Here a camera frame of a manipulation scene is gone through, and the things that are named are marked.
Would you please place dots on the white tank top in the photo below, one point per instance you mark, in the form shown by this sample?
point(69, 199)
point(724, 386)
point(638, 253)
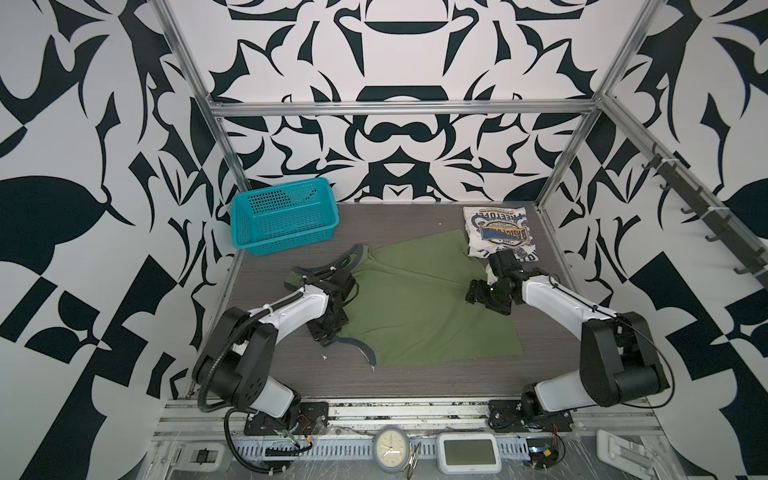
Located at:
point(494, 229)

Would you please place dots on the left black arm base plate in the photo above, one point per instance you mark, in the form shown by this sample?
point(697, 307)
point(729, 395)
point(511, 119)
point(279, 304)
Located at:
point(301, 418)

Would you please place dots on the teal plastic basket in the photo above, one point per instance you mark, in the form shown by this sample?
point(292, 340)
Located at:
point(282, 217)

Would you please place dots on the white digital display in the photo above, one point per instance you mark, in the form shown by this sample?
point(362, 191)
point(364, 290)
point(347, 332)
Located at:
point(468, 453)

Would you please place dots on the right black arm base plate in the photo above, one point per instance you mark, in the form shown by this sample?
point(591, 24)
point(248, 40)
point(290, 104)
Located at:
point(508, 416)

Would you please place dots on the horizontal aluminium frame bar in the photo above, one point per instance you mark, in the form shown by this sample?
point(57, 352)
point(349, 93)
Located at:
point(229, 110)

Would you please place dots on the small green circuit board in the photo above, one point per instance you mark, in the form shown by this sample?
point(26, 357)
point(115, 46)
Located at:
point(545, 452)

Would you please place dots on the round analog clock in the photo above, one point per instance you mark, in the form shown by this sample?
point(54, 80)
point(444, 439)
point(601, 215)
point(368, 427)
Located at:
point(392, 449)

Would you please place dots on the white plastic stand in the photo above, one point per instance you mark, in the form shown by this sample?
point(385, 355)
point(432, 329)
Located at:
point(629, 457)

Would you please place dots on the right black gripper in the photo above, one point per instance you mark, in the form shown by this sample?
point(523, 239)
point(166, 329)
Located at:
point(476, 291)

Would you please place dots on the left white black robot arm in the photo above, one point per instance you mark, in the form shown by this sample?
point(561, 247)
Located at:
point(233, 369)

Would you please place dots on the green tank top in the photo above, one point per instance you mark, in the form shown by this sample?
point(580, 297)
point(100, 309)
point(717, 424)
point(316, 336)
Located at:
point(409, 306)

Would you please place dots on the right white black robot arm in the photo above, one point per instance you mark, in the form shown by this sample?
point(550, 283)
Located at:
point(619, 362)

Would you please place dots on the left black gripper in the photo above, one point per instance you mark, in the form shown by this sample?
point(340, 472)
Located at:
point(320, 333)

